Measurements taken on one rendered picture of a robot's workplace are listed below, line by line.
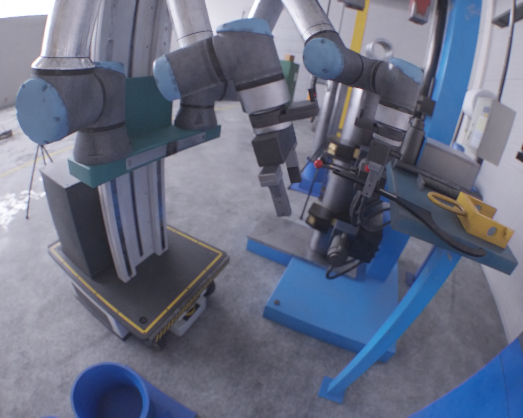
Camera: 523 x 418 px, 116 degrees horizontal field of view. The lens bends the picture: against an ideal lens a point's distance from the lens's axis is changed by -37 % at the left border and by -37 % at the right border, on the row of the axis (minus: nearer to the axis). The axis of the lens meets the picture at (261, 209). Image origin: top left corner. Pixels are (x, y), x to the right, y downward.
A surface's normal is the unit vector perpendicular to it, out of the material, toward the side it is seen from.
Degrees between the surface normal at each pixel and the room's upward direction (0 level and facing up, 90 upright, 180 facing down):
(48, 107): 95
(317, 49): 94
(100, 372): 62
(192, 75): 109
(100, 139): 70
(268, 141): 97
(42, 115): 95
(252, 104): 102
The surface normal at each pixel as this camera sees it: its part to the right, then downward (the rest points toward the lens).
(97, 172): 0.90, 0.33
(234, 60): 0.06, 0.71
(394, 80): -0.79, 0.19
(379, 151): -0.62, 0.32
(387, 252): -0.41, 0.41
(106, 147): 0.66, 0.16
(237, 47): -0.06, 0.38
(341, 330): 0.15, -0.85
